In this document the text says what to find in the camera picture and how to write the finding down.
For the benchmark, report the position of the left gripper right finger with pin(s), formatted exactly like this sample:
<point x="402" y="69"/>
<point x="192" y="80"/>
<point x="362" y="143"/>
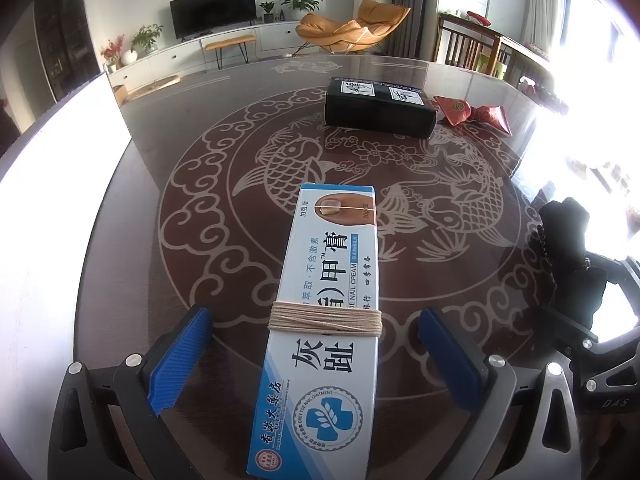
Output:
<point x="544" y="442"/>

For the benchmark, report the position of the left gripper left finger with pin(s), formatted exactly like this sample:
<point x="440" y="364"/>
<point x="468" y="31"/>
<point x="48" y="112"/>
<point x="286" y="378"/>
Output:
<point x="84" y="443"/>

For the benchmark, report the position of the blue white ointment box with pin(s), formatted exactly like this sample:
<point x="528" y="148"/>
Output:
<point x="315" y="403"/>

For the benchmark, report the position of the black velvet bow hair clip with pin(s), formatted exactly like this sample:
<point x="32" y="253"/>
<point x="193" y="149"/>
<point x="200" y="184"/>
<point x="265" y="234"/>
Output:
<point x="565" y="249"/>

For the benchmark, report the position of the red packet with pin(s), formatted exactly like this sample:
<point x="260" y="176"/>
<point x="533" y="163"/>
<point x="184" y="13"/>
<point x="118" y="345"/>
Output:
<point x="456" y="112"/>

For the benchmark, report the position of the cardboard box on floor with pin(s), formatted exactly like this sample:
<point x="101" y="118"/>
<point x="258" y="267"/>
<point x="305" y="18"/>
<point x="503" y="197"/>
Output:
<point x="121" y="94"/>

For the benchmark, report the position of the black cardboard box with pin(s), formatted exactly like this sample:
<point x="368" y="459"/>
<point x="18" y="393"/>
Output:
<point x="379" y="106"/>

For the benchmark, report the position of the wooden dining chair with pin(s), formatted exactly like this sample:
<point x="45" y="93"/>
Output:
<point x="465" y="44"/>

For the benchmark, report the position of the red flower vase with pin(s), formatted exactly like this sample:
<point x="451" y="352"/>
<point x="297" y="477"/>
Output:
<point x="111" y="53"/>

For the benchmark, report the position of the green potted plant left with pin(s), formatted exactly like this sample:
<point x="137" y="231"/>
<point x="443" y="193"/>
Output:
<point x="145" y="39"/>

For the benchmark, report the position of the green potted plant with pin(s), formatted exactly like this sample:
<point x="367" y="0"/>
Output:
<point x="299" y="8"/>
<point x="145" y="39"/>

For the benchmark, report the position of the orange lounge chair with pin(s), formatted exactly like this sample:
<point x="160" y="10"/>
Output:
<point x="374" y="22"/>

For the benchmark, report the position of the small wooden bench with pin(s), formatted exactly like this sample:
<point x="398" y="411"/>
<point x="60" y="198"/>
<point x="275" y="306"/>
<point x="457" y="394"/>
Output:
<point x="216" y="48"/>

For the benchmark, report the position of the dark display cabinet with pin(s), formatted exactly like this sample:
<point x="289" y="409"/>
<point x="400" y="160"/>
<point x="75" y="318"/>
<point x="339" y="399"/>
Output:
<point x="65" y="45"/>

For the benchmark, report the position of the grey curtain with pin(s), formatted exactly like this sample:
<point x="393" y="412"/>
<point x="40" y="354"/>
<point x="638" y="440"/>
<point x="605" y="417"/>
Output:
<point x="415" y="36"/>

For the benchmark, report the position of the white tv cabinet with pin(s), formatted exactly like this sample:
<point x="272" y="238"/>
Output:
<point x="188" y="57"/>

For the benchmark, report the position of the black flat television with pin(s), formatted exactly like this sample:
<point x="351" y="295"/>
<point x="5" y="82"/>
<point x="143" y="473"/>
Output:
<point x="193" y="16"/>

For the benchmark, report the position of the small dark potted plant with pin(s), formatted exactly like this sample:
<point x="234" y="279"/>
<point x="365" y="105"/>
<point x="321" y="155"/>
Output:
<point x="267" y="11"/>

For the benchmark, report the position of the green potted plant right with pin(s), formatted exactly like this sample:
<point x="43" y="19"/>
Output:
<point x="299" y="8"/>

